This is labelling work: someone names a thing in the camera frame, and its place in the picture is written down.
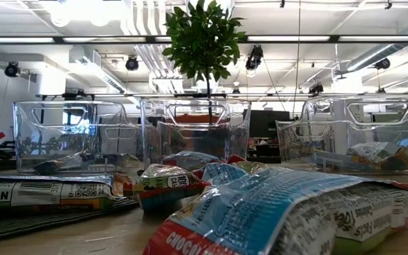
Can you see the red green granola bar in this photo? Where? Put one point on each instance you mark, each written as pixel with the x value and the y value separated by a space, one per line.
pixel 168 180

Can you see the long ceiling light strip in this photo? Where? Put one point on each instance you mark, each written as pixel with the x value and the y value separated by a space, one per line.
pixel 101 39

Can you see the gold granola bar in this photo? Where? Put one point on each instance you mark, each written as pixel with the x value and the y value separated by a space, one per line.
pixel 402 161

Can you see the green leafy plant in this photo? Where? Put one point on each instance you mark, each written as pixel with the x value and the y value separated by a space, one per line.
pixel 204 42

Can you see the black ceiling spotlight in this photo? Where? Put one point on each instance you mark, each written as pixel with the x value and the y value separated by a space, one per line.
pixel 316 88
pixel 132 63
pixel 382 63
pixel 12 69
pixel 254 58

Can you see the round plant pot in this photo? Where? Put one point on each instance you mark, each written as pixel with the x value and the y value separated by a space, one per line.
pixel 200 119

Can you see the black background monitor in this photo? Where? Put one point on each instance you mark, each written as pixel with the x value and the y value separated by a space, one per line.
pixel 267 124

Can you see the orange green granola bar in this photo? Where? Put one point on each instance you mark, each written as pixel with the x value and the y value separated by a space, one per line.
pixel 255 166

